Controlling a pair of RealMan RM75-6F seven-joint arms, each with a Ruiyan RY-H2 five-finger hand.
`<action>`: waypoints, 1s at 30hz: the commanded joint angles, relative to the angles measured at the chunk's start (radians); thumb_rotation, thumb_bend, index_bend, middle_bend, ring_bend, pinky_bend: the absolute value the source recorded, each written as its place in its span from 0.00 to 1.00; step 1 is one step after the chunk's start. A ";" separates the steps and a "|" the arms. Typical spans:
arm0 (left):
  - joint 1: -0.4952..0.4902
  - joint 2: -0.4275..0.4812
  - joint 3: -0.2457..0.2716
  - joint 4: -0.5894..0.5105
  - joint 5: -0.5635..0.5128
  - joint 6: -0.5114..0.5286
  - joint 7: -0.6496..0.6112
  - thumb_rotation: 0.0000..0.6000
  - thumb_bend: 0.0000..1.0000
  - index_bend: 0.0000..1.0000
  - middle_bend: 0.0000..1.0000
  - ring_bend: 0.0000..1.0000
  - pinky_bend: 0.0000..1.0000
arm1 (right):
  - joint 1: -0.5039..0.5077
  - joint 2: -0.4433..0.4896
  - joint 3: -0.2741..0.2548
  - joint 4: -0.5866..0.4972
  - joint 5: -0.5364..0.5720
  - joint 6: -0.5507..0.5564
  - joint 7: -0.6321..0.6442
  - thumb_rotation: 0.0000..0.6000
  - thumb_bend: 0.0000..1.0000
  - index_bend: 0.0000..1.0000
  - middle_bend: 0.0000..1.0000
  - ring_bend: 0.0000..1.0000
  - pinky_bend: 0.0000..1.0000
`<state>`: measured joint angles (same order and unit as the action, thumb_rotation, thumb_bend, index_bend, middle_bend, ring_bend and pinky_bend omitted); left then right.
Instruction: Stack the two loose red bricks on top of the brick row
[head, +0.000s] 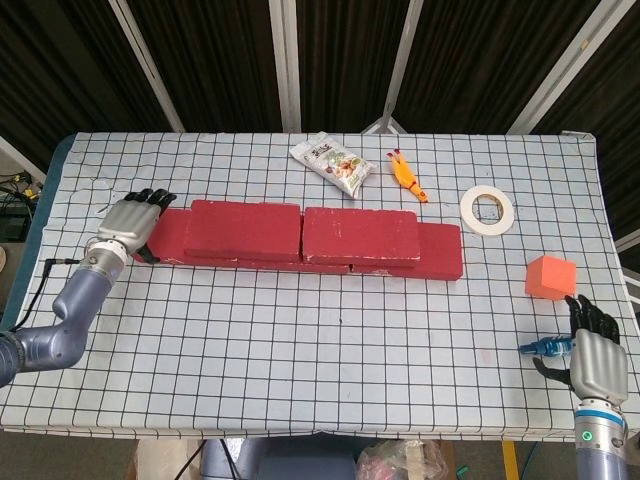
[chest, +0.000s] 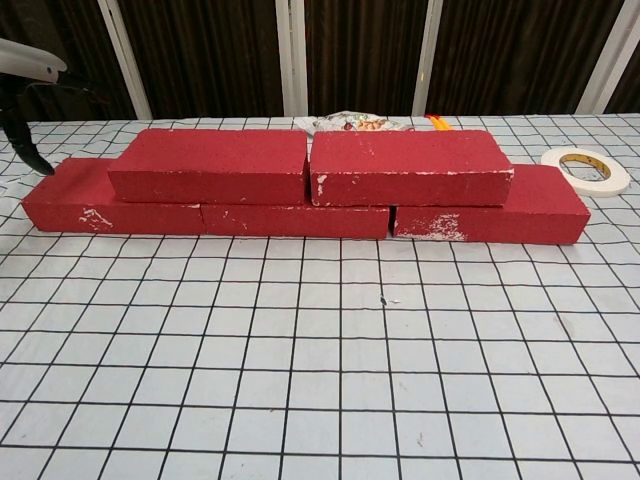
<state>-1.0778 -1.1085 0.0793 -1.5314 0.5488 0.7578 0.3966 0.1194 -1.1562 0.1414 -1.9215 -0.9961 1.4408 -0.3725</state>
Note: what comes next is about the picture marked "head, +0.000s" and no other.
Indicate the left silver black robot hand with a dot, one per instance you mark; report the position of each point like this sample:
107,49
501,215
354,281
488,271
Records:
127,222

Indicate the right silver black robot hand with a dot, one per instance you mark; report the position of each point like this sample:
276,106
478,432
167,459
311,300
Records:
600,365

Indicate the red brick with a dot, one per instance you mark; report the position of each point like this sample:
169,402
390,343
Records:
442,250
285,267
167,235
240,227
360,235

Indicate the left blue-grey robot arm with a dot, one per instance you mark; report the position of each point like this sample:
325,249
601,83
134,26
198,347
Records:
65,330

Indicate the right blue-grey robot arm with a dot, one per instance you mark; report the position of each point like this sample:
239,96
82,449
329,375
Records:
600,445

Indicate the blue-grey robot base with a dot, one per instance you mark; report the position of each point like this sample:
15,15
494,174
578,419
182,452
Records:
280,462

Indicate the blue plastic toy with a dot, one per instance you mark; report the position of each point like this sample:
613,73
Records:
547,346

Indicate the orange foam cube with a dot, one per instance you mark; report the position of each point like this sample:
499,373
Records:
550,277

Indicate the black equipment box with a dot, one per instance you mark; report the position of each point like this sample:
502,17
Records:
12,226

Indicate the dark brown curtain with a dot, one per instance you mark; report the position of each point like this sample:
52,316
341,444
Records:
225,60

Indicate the white tape roll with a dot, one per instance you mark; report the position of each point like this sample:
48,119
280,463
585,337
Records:
467,220

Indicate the white printed snack bag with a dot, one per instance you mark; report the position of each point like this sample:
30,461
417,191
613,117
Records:
334,162

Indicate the clear plastic bag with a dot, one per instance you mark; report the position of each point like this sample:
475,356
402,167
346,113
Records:
400,460

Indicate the white black checkered tablecloth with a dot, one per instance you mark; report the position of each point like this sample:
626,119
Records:
310,360

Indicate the yellow rubber chicken toy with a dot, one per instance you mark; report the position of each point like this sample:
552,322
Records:
406,175

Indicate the white metal frame post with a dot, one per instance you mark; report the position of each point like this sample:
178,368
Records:
401,55
285,60
561,60
145,60

